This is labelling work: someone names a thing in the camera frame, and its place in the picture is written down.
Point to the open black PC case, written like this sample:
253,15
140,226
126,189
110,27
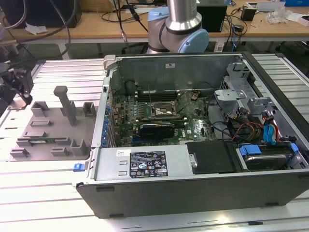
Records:
193,195

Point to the wooden workbench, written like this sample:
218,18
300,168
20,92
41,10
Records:
82,32

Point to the black office chair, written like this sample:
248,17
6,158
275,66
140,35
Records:
298,52

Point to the green motherboard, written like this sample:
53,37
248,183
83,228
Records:
200,128

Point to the black graphics card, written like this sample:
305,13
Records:
157,130

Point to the crumpled white paper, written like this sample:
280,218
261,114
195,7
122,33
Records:
36,29

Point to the large black computer box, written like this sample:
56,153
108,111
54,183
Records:
41,14

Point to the thin metal locking lever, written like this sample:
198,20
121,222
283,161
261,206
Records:
186,103
149,96

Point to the black cylindrical component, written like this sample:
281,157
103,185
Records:
130,87

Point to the hard disk in blue carrier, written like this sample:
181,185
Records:
265,162

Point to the round coin battery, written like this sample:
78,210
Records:
194,97

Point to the flat white box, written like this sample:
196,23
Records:
301,20

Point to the black plastic drive shroud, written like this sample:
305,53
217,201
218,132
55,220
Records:
210,157

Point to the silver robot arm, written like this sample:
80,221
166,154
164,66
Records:
178,21

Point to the blue plastic latch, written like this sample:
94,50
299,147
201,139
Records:
78,167

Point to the green RAM stick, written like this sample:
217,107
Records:
48,140

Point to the clear plastic bag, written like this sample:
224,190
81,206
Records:
277,15

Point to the small black cube box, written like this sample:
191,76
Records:
248,14

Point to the silver metal drive cage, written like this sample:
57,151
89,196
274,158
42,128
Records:
231,96

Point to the white label sticker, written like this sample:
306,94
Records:
170,65

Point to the small black adapter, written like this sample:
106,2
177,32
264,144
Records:
239,28

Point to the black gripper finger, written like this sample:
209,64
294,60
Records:
26,87
4,96

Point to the silver power supply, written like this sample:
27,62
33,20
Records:
108,164

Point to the CPU socket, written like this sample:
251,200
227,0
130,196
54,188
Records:
164,107

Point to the grey plastic parts rack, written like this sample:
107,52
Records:
53,130

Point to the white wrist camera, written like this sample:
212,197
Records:
9,48

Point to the blue box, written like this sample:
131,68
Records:
297,3

